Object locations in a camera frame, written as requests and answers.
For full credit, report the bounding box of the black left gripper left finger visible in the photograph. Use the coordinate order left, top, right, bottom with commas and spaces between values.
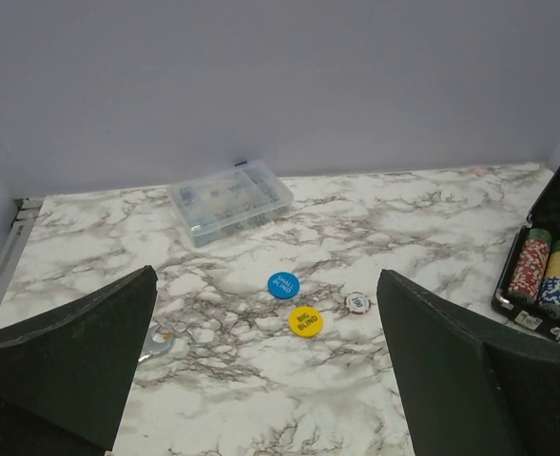
0, 266, 157, 451

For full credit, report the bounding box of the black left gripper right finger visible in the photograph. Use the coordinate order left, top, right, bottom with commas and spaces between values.
377, 270, 560, 455

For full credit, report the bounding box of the yellow big blind button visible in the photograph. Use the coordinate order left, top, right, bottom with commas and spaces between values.
288, 306, 323, 338

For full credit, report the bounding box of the blue small blind button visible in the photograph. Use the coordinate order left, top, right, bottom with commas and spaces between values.
267, 272, 300, 299

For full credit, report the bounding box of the silver wrench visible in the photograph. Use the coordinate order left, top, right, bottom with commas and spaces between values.
138, 323, 175, 363

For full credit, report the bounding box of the black poker chip case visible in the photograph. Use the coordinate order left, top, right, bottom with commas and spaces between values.
492, 166, 560, 343

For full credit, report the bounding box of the clear plastic organizer box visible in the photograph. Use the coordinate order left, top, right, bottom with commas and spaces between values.
166, 161, 294, 248

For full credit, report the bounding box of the aluminium frame rail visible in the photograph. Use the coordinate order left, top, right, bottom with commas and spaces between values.
0, 198, 44, 306

